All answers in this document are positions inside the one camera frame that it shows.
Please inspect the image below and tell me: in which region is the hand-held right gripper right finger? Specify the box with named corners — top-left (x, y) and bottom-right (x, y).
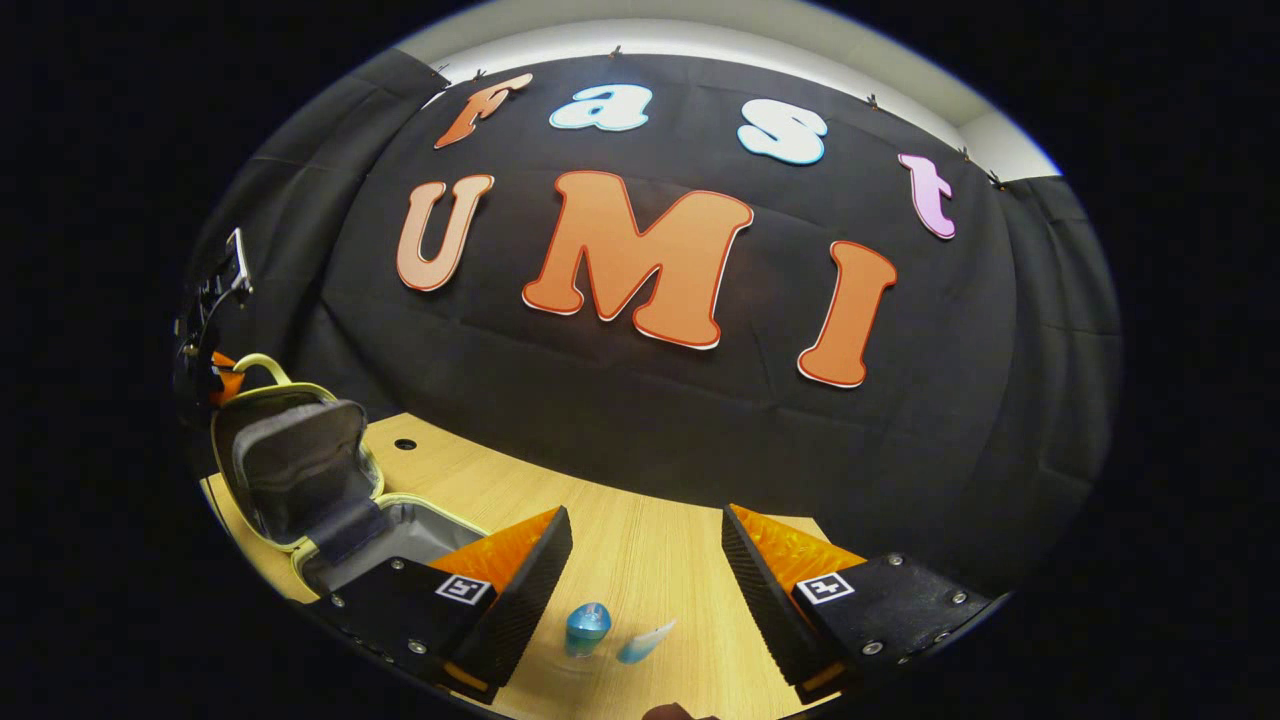
top-left (720, 503), bottom-right (1006, 706)

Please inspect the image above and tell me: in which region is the pale yellow suitcase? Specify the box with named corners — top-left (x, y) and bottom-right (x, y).
top-left (208, 352), bottom-right (493, 606)

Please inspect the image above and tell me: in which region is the blue skin care bottle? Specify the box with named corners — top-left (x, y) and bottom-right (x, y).
top-left (565, 601), bottom-right (613, 659)

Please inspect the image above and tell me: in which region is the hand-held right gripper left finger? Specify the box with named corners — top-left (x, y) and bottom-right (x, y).
top-left (300, 505), bottom-right (574, 706)

